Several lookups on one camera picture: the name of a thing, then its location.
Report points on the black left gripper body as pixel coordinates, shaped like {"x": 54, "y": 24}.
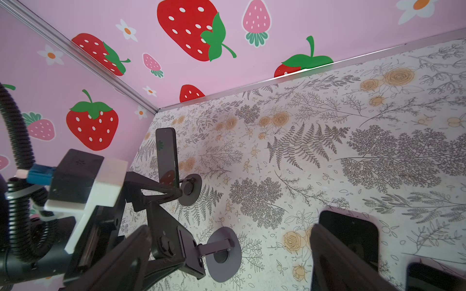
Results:
{"x": 173, "y": 246}

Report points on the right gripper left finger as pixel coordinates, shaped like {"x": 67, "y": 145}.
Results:
{"x": 122, "y": 269}

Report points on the back black round stand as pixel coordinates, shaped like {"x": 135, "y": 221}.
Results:
{"x": 191, "y": 187}

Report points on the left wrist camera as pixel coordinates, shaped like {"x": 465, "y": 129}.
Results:
{"x": 80, "y": 183}

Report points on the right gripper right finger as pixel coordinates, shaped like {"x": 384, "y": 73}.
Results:
{"x": 337, "y": 268}

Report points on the middle grey round stand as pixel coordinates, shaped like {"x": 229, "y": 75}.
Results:
{"x": 222, "y": 253}

